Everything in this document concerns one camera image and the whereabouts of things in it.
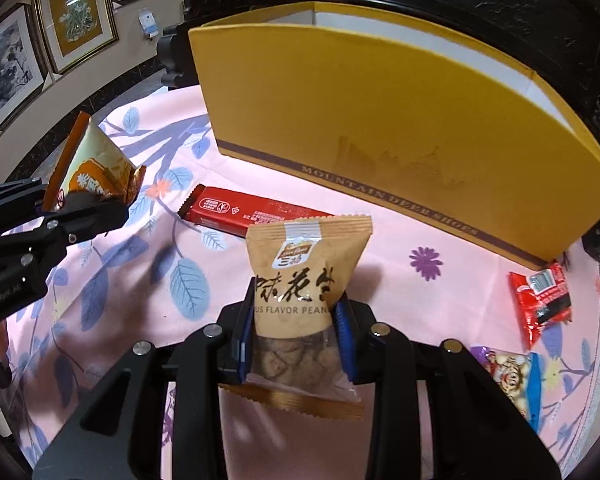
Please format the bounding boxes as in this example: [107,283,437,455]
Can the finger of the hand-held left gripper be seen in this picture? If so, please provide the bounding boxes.
[0,194,132,283]
[0,176,48,237]

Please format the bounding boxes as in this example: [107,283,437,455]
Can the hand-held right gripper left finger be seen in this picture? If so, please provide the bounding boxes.
[32,277,257,480]

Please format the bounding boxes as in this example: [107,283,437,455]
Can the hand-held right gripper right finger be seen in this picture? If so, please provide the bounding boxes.
[331,292,547,480]

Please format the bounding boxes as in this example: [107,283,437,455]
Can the beige orange-edged snack packet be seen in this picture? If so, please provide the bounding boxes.
[42,111,147,212]

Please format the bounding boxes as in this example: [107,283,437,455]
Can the brown peanut packet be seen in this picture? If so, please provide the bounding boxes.
[218,214,374,422]

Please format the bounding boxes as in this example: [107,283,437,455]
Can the yellow cardboard box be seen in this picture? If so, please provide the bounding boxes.
[187,1,600,272]

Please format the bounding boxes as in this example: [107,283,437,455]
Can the pink floral tablecloth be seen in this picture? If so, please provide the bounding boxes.
[0,82,600,480]

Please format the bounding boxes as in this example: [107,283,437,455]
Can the red snack bar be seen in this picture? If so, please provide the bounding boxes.
[176,184,332,239]

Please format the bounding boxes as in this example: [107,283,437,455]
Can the black white framed picture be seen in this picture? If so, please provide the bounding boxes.
[0,4,49,132]

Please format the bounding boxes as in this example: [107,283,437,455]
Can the blue-edged cartoon snack packet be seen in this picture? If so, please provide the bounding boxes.
[471,345,542,434]

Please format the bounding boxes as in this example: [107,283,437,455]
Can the gold framed plant picture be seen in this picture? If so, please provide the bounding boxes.
[33,0,120,76]

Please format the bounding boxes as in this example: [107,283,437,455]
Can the red black snack packet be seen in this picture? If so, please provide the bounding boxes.
[508,262,574,352]

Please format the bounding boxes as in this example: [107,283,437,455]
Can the blue white wall calendar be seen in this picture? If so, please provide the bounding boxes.
[138,8,160,39]

